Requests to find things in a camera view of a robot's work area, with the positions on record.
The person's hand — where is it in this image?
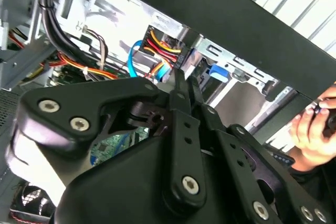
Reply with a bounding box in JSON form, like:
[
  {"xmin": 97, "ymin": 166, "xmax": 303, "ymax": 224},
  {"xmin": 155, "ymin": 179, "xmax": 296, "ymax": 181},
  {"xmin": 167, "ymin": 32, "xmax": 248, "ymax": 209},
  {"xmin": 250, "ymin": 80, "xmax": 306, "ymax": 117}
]
[{"xmin": 288, "ymin": 83, "xmax": 336, "ymax": 168}]

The power wire with black plug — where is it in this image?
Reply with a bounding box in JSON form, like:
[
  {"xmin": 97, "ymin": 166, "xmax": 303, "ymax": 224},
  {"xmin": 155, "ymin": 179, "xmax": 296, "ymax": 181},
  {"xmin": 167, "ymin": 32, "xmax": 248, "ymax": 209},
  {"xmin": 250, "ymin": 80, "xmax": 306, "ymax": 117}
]
[{"xmin": 140, "ymin": 24, "xmax": 191, "ymax": 71}]

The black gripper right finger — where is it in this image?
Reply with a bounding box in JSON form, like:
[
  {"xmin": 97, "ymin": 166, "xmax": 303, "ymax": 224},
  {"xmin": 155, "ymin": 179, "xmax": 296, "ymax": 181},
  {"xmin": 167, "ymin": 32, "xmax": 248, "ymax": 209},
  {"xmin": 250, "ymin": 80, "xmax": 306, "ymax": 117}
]
[{"xmin": 188, "ymin": 76, "xmax": 334, "ymax": 224}]

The hard disk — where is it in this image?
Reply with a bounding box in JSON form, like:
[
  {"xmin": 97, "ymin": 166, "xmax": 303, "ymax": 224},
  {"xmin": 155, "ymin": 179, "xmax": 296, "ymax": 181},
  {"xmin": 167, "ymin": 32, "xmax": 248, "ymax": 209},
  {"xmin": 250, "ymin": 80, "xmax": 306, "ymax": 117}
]
[{"xmin": 194, "ymin": 50, "xmax": 231, "ymax": 99}]

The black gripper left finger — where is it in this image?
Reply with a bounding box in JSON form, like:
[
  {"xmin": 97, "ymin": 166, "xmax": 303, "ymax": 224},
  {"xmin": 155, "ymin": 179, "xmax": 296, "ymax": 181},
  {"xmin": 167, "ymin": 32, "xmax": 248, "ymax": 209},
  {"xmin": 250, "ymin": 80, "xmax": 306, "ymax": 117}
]
[{"xmin": 6, "ymin": 69, "xmax": 208, "ymax": 209}]

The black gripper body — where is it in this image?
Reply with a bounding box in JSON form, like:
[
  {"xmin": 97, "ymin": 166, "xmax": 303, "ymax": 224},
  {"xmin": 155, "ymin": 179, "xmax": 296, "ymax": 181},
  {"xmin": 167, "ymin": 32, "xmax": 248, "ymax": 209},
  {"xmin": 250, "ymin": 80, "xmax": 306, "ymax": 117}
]
[{"xmin": 54, "ymin": 135, "xmax": 253, "ymax": 224}]

